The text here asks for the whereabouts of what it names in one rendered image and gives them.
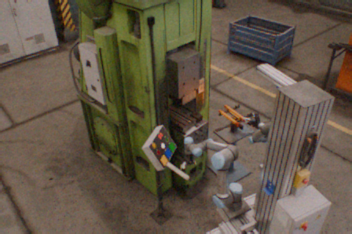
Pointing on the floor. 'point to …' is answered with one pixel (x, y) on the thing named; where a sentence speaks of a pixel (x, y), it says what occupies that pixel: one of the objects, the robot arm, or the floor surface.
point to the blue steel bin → (261, 38)
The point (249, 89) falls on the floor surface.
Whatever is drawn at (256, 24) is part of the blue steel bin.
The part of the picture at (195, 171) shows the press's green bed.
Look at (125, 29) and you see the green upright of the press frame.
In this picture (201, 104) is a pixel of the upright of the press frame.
